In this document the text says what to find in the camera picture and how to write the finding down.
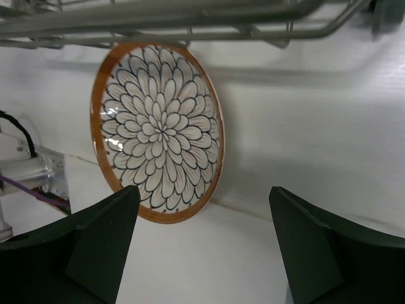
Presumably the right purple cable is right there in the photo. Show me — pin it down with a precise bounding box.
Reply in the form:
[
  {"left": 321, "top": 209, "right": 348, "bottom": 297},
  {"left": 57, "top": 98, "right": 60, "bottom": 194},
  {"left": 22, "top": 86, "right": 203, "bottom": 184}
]
[{"left": 0, "top": 175, "right": 69, "bottom": 208}]

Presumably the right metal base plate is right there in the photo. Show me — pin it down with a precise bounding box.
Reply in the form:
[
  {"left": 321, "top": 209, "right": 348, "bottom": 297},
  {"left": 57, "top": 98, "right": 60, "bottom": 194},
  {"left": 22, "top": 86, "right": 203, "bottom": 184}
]
[{"left": 1, "top": 133, "right": 71, "bottom": 215}]

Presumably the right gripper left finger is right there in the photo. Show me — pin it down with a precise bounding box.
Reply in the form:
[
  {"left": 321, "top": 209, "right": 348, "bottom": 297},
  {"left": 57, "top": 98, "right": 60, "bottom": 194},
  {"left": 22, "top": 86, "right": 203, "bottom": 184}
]
[{"left": 1, "top": 186, "right": 140, "bottom": 303}]

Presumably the grey wire dish rack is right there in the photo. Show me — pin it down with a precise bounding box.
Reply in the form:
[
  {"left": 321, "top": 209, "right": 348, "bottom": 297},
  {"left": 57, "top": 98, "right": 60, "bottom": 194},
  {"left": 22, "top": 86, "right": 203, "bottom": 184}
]
[{"left": 1, "top": 1, "right": 404, "bottom": 49}]

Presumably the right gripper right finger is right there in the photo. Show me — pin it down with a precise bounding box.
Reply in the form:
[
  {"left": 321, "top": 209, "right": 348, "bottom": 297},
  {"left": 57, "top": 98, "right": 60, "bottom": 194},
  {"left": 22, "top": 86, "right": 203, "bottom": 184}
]
[{"left": 269, "top": 186, "right": 404, "bottom": 303}]

